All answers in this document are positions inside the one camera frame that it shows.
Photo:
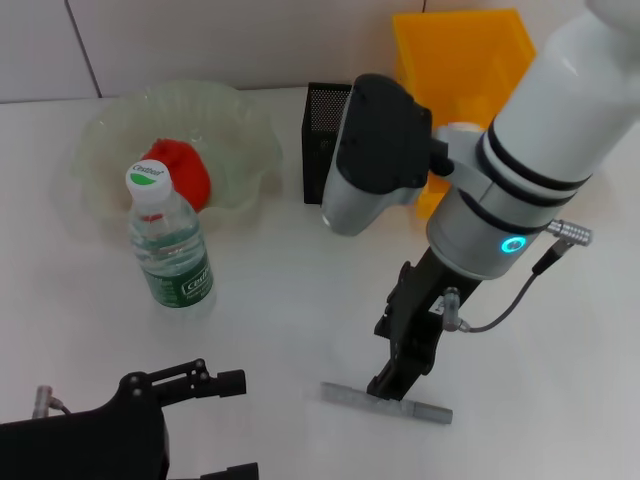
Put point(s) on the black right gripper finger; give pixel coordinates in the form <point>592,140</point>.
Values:
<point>395,382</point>

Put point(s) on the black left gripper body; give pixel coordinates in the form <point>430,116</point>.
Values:
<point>95,440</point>

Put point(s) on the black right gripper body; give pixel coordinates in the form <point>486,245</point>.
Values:
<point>420,310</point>

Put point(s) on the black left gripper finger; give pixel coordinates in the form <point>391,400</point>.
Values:
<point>205,380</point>
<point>232,472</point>

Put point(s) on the grey marker pen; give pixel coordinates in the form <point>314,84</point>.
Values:
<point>430,411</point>

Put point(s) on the clear bottle with green label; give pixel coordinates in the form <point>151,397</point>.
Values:
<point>170,250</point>

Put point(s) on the red-orange toy orange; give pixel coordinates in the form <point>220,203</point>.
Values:
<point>187,165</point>

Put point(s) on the black mesh pen holder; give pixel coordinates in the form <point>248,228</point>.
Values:
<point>322,140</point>

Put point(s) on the translucent green fruit plate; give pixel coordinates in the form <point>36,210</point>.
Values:
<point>225,125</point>

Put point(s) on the yellow plastic storage bin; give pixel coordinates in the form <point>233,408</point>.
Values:
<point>460,65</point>

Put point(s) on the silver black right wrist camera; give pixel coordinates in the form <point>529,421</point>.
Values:
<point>380,145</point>

